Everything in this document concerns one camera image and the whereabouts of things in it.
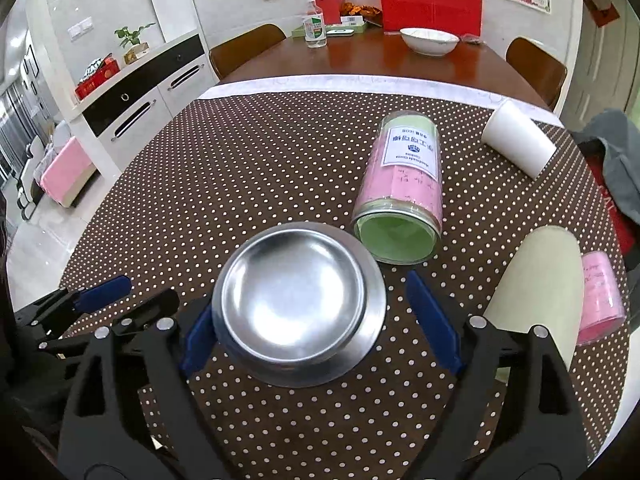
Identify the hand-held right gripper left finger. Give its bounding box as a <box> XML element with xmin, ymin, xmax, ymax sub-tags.
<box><xmin>57</xmin><ymin>296</ymin><xmax>236</xmax><ymax>480</ymax></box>

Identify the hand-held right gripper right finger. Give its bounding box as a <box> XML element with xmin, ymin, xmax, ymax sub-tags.
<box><xmin>406</xmin><ymin>270</ymin><xmax>593</xmax><ymax>480</ymax></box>

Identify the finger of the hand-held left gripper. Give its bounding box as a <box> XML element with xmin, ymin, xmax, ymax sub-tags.
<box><xmin>14</xmin><ymin>276</ymin><xmax>132</xmax><ymax>342</ymax></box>
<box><xmin>40</xmin><ymin>289</ymin><xmax>180</xmax><ymax>356</ymax></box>

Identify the stainless steel cup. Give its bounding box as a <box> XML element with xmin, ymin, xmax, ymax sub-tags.
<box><xmin>211</xmin><ymin>223</ymin><xmax>388</xmax><ymax>388</ymax></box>

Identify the white paper cup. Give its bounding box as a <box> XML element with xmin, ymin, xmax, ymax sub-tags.
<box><xmin>481</xmin><ymin>99</ymin><xmax>558</xmax><ymax>180</ymax></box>

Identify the cream and pink cylinder jar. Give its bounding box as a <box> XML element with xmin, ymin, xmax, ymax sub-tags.
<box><xmin>482</xmin><ymin>225</ymin><xmax>626</xmax><ymax>363</ymax></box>

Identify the pink cloth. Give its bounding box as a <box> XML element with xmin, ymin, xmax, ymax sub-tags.
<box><xmin>40</xmin><ymin>135</ymin><xmax>98</xmax><ymax>208</ymax></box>

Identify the clear jar with pink paper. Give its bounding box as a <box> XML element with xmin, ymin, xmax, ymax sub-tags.
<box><xmin>350</xmin><ymin>109</ymin><xmax>444</xmax><ymax>266</ymax></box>

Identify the brown polka dot tablecloth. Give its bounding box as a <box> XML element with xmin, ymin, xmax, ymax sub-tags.
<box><xmin>59</xmin><ymin>91</ymin><xmax>632</xmax><ymax>480</ymax></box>

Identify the white and black sideboard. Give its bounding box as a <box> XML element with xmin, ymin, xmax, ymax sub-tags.
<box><xmin>65</xmin><ymin>30</ymin><xmax>221</xmax><ymax>196</ymax></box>

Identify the red gift box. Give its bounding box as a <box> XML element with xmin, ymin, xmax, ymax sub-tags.
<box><xmin>75</xmin><ymin>57</ymin><xmax>121</xmax><ymax>102</ymax></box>

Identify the grey jacket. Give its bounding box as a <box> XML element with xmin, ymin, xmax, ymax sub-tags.
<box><xmin>570</xmin><ymin>109</ymin><xmax>640</xmax><ymax>226</ymax></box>

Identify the green potted plant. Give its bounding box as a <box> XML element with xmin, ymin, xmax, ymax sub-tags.
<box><xmin>114</xmin><ymin>22</ymin><xmax>157</xmax><ymax>65</ymax></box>

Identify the brown wooden chair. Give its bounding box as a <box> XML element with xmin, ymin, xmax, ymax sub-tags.
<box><xmin>505</xmin><ymin>36</ymin><xmax>569</xmax><ymax>111</ymax></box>
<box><xmin>208</xmin><ymin>23</ymin><xmax>287</xmax><ymax>81</ymax></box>

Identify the white ceramic bowl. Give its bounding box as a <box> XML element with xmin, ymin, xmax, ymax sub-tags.
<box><xmin>399</xmin><ymin>28</ymin><xmax>460</xmax><ymax>57</ymax></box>

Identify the light green flat box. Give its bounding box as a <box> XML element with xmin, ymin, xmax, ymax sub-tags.
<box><xmin>291</xmin><ymin>25</ymin><xmax>328</xmax><ymax>42</ymax></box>

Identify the plate of orange snacks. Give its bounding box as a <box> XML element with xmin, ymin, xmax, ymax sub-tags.
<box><xmin>341</xmin><ymin>2</ymin><xmax>383</xmax><ymax>20</ymax></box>

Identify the clear spray bottle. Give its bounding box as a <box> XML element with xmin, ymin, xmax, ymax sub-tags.
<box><xmin>296</xmin><ymin>0</ymin><xmax>328</xmax><ymax>49</ymax></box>

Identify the red envelope box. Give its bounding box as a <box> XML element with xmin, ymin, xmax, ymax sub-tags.
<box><xmin>317</xmin><ymin>0</ymin><xmax>347</xmax><ymax>26</ymax></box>

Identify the red door poster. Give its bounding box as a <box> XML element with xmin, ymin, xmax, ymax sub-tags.
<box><xmin>584</xmin><ymin>0</ymin><xmax>622</xmax><ymax>28</ymax></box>

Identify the white light switch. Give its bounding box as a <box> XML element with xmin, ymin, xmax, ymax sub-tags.
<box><xmin>69</xmin><ymin>16</ymin><xmax>95</xmax><ymax>41</ymax></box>

